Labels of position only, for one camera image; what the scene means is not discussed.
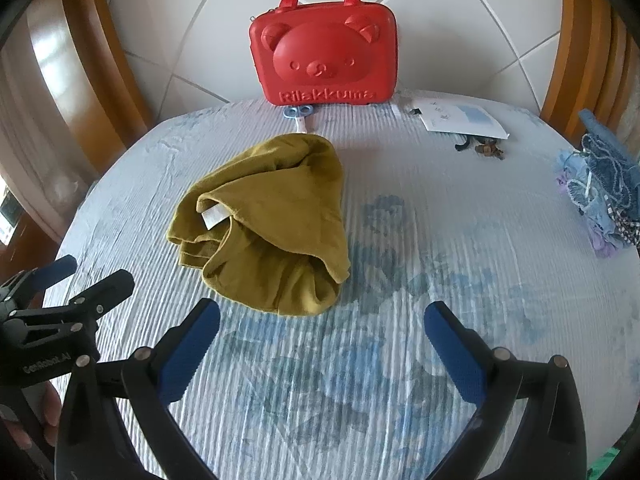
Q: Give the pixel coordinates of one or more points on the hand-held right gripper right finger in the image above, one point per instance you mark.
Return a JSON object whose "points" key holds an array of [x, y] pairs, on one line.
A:
{"points": [[455, 355]]}

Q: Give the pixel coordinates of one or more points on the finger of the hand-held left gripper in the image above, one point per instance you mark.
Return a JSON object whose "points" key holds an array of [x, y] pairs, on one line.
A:
{"points": [[59, 266], [107, 290]]}

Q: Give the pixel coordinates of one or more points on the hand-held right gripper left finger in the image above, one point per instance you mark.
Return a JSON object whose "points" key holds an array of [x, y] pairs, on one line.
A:
{"points": [[192, 355]]}

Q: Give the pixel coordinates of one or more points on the mustard yellow garment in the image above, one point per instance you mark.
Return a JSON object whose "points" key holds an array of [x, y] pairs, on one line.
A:
{"points": [[280, 210]]}

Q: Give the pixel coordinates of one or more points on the pile of blue clothes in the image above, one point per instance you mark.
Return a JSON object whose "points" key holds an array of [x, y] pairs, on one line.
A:
{"points": [[592, 220]]}

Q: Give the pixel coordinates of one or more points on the person's left hand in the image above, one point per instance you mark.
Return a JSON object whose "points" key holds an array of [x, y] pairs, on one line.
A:
{"points": [[51, 412]]}

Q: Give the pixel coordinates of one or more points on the light blue printed bed sheet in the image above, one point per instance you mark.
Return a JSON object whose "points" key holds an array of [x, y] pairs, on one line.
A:
{"points": [[400, 260]]}

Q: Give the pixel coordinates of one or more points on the brown wooden furniture panel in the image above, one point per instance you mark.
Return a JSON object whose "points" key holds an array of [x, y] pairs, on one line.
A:
{"points": [[585, 35], [85, 85]]}

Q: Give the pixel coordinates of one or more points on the small brown trinkets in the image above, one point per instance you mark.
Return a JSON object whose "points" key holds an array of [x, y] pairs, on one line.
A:
{"points": [[492, 152]]}

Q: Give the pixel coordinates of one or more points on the white paper sheet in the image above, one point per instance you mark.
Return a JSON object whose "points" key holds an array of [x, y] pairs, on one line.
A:
{"points": [[450, 117]]}

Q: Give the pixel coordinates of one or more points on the blue denim garment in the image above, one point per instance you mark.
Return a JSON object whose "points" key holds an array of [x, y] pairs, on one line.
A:
{"points": [[610, 160]]}

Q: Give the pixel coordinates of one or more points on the blue pen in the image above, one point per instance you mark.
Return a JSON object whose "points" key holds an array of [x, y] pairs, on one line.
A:
{"points": [[302, 121]]}

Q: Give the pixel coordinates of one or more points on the red plastic basket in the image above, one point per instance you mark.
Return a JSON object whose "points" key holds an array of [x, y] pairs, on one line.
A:
{"points": [[320, 35]]}

